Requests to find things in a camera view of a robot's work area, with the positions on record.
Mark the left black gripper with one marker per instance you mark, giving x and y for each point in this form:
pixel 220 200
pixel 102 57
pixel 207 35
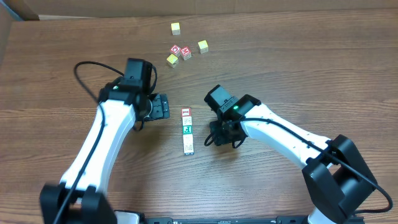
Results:
pixel 160 106

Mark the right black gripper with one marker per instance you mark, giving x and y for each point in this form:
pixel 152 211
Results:
pixel 218 134

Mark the red I wooden block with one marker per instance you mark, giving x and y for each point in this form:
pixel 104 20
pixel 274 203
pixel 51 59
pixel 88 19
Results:
pixel 186 112

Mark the white K wooden block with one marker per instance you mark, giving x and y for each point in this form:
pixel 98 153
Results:
pixel 187 121

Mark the green wooden block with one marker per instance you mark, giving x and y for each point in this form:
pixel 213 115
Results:
pixel 187 129

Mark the white patterned wooden block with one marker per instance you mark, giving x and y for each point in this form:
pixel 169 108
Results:
pixel 188 139

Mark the white and blue block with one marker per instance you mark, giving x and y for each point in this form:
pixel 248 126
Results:
pixel 188 149

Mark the yellow wooden block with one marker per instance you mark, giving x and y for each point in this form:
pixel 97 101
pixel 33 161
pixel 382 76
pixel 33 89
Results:
pixel 203 46
pixel 175 28
pixel 172 60

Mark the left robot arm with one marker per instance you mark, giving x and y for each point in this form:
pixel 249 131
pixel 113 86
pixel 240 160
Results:
pixel 80 196

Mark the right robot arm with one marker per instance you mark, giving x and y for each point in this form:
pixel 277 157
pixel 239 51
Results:
pixel 336 175

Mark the red O wooden block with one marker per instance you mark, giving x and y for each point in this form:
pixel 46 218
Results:
pixel 175 50

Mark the red M wooden block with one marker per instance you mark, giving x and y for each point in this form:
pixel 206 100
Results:
pixel 186 53

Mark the cardboard back board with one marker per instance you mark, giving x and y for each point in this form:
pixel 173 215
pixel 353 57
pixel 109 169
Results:
pixel 32 9

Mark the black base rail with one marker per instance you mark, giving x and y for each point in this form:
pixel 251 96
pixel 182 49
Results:
pixel 224 221

